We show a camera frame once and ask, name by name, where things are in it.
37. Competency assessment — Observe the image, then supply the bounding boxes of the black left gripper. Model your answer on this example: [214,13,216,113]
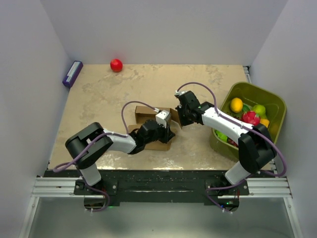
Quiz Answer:
[144,121,175,145]

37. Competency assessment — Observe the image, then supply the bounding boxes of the brown cardboard box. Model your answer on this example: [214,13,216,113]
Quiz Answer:
[127,106,180,154]

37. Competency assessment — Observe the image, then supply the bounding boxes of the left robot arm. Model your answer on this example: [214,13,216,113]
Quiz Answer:
[65,119,175,194]

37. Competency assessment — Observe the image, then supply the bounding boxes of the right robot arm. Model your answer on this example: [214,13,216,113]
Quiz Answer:
[174,91,276,195]

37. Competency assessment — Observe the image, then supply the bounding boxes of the purple rectangular box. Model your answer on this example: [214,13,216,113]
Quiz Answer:
[62,60,83,88]

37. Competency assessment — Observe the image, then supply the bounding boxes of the bright green toy vegetable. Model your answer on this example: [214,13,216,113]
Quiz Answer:
[215,130,228,143]

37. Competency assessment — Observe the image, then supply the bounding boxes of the orange toy fruit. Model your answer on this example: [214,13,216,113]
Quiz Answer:
[230,98,243,113]

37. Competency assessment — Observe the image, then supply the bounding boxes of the dark red toy grapes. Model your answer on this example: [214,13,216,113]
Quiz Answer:
[227,138,238,147]

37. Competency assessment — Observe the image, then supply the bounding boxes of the pink dragon fruit toy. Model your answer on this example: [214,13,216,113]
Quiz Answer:
[242,111,260,125]

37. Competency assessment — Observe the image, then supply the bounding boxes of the olive green plastic basket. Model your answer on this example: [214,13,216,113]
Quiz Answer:
[210,82,287,162]

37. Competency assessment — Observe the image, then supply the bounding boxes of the green toy pear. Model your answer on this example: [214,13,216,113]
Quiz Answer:
[252,104,266,118]

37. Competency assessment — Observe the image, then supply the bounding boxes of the yellow toy lemon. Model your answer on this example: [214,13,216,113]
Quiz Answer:
[260,118,270,128]

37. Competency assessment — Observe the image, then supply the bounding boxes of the red apple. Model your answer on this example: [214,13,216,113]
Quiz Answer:
[110,59,123,72]

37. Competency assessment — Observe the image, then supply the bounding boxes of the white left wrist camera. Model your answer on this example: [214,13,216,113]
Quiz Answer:
[155,108,171,127]

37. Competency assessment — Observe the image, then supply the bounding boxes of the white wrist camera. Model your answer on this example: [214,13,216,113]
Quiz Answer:
[174,90,187,98]
[155,108,171,127]

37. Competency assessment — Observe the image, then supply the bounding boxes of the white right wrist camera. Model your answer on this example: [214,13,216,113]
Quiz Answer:
[174,90,187,98]

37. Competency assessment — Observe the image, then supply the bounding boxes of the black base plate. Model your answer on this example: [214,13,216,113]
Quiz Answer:
[73,170,250,207]

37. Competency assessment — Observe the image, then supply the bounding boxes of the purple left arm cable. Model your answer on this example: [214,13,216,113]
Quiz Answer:
[53,100,159,174]

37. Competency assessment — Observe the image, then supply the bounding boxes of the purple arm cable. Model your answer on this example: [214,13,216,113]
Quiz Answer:
[53,100,159,174]
[177,82,288,178]

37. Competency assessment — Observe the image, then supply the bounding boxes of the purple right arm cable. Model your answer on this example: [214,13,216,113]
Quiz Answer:
[177,82,288,178]

